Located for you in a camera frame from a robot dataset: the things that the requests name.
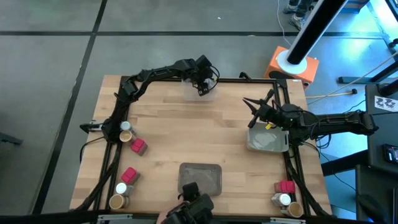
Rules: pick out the person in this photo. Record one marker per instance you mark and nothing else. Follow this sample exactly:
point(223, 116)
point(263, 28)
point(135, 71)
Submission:
point(295, 20)

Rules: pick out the black floor stand foot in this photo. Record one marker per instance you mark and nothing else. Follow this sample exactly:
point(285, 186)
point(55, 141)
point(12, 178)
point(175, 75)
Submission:
point(9, 139)

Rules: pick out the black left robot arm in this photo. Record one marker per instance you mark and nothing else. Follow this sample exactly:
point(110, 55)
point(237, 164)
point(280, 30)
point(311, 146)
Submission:
point(155, 74)

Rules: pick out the black stand base bar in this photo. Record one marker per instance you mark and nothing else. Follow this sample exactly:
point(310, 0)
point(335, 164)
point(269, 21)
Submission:
point(357, 80)

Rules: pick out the black hand-held device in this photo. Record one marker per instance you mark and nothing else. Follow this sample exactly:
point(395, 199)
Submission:
point(199, 207)

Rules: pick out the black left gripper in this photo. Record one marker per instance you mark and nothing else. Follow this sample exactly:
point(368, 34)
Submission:
point(203, 79)

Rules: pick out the white-lid spice jar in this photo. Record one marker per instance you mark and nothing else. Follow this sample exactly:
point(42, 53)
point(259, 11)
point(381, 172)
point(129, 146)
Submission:
point(125, 125)
point(284, 199)
point(121, 188)

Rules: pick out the black desk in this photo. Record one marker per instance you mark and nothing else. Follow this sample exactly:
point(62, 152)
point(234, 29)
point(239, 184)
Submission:
point(381, 140)

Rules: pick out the black computer mouse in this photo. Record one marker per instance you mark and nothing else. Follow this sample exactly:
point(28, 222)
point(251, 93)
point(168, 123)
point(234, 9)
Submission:
point(371, 207)

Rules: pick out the orange box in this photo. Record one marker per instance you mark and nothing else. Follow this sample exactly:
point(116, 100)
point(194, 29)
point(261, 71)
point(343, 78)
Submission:
point(311, 70)

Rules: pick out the red cube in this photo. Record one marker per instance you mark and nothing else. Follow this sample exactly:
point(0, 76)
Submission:
point(138, 145)
point(287, 186)
point(129, 175)

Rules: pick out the clear plastic bin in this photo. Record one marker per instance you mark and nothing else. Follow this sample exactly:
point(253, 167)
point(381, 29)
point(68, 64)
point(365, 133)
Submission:
point(191, 95)

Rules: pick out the black slanted support bar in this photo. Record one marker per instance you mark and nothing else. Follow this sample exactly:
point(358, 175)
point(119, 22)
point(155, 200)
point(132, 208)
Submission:
point(342, 163)

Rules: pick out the black table edge beam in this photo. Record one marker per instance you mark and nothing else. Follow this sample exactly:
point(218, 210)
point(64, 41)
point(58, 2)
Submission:
point(46, 217)

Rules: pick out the silver metal bracket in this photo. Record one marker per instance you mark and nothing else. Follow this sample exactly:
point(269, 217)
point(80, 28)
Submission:
point(115, 217)
point(287, 220)

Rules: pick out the black camera pole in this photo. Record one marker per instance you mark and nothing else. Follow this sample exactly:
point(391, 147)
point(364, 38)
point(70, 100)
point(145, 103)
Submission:
point(314, 28)

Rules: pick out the brown cup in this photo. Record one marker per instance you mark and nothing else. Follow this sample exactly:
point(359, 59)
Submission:
point(126, 136)
point(295, 210)
point(117, 202)

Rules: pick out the white marker paper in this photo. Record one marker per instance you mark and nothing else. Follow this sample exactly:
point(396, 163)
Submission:
point(385, 103)

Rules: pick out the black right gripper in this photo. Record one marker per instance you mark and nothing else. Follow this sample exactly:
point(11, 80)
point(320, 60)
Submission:
point(273, 115)

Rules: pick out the black phone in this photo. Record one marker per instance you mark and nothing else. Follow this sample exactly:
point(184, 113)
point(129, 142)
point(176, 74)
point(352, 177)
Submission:
point(391, 154)

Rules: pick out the white round disc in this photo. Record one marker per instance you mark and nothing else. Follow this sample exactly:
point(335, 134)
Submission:
point(281, 63)

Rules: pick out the dark grey plastic bin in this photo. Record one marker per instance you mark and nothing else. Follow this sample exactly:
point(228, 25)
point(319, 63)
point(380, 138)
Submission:
point(202, 174)

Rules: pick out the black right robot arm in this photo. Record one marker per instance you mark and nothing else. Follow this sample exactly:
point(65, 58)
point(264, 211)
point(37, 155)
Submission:
point(339, 123)

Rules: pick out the black metal table frame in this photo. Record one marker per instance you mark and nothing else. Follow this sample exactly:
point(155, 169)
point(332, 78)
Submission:
point(233, 80)

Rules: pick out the light grey plastic bin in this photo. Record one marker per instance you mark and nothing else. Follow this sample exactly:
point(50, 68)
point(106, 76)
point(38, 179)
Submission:
point(267, 140)

